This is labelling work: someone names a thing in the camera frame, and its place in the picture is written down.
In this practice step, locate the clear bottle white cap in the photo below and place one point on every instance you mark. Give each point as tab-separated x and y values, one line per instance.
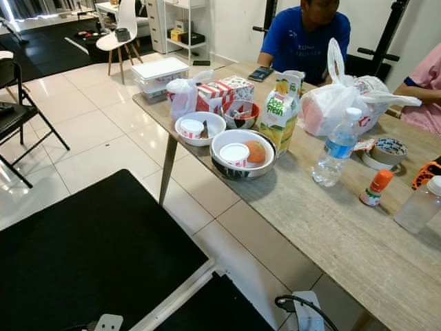
417	207

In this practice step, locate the black folding chair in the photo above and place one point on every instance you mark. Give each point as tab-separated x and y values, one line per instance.
22	116

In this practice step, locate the black controller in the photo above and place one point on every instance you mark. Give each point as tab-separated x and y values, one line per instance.
7	108

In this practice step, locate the black floor mat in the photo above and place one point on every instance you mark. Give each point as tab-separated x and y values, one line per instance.
55	48

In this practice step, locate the grey window curtain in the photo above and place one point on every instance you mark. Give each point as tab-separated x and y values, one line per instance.
41	7

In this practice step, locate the white chair wooden legs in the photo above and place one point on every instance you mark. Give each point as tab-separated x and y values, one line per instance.
110	41

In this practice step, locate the black pouch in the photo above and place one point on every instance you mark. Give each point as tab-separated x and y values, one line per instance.
123	35

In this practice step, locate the white lidded plastic container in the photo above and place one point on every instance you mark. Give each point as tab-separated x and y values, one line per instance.
160	69

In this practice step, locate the white red-rimmed cup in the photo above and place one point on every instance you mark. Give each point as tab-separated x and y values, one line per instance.
191	129
234	155

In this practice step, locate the small white plastic bag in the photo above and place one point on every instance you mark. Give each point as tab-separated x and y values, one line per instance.
182	96

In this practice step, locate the black spoon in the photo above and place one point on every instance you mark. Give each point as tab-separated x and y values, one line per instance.
205	128

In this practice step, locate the white shelf unit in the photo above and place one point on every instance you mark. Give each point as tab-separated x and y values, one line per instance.
158	21

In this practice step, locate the small yellow box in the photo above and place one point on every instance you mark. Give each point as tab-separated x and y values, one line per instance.
177	35

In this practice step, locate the white floor strip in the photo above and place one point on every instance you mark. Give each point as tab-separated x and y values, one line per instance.
179	293

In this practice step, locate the white bowl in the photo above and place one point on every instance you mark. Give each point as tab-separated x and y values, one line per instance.
217	127

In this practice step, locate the red white striped box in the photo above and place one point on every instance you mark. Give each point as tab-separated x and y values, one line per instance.
220	93

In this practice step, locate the flat black box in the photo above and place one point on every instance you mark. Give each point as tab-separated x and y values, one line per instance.
195	39

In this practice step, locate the steel bowl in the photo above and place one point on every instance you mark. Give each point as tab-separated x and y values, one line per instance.
241	172

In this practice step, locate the red bowl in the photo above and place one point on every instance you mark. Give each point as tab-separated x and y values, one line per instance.
251	117

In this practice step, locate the orange fruit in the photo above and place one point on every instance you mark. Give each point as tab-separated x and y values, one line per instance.
256	152

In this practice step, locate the black wallet phone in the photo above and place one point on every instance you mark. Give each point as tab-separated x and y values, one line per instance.
260	74

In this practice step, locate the yellow green juice carton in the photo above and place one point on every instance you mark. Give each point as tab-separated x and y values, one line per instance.
282	114

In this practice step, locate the person in blue shirt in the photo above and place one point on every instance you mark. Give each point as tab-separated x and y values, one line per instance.
303	34

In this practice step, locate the large white plastic bag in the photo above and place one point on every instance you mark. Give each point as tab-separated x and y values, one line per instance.
327	110

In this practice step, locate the small blue-label water bottle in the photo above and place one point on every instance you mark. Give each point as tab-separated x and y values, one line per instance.
337	148

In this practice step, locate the light wooden table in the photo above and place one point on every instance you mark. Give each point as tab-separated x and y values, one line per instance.
337	241

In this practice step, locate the small orange white sachet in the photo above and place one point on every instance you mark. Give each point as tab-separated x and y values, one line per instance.
364	145

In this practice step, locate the small bottle orange cap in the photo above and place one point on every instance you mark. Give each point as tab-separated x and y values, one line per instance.
375	187

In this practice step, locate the round tub patterned lid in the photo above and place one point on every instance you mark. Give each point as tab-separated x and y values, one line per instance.
386	152

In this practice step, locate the black metal exercise rack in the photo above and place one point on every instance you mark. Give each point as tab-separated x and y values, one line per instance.
393	34

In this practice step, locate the orange black device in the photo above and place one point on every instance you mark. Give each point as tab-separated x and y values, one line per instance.
428	172

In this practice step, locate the person in pink shirt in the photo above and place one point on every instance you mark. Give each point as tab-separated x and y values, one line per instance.
427	103

